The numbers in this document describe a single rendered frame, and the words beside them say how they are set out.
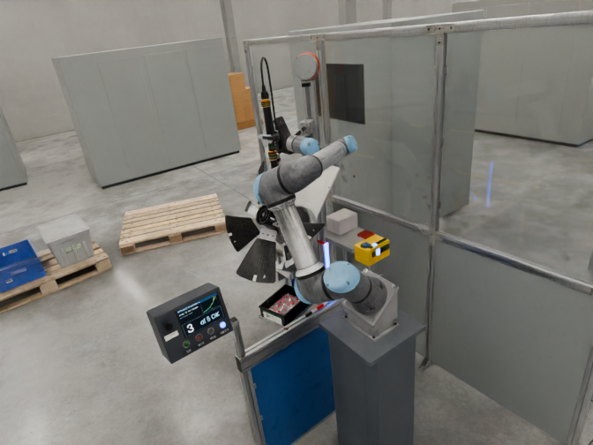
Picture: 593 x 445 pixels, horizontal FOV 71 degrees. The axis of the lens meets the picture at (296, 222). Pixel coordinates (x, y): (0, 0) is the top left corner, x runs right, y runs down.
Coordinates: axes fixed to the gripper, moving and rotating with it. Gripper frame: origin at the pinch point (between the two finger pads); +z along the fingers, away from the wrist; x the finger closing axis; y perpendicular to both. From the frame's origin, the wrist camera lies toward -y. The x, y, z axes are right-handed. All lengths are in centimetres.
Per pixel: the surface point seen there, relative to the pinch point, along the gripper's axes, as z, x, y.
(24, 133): 1218, -21, 145
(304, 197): 14, 29, 47
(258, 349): -41, -46, 80
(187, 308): -43, -71, 43
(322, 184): 4, 36, 39
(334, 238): 9, 45, 80
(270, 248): -1, -9, 60
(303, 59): 37, 56, -27
